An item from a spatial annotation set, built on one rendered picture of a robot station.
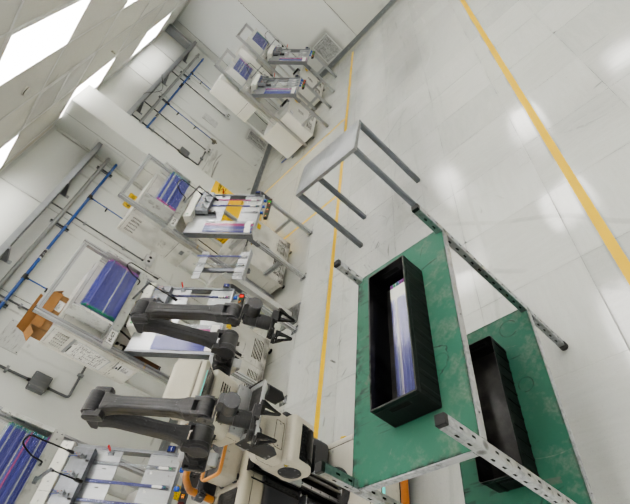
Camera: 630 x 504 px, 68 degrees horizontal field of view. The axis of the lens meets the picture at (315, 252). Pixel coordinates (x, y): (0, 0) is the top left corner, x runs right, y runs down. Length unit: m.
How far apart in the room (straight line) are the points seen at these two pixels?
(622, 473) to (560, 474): 0.38
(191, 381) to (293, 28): 9.27
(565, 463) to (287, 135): 6.84
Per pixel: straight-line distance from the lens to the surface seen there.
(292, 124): 7.87
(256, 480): 2.37
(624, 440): 2.25
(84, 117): 6.93
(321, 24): 10.51
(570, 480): 1.88
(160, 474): 3.25
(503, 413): 2.06
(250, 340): 4.36
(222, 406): 1.58
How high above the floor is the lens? 1.97
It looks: 23 degrees down
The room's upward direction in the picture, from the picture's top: 52 degrees counter-clockwise
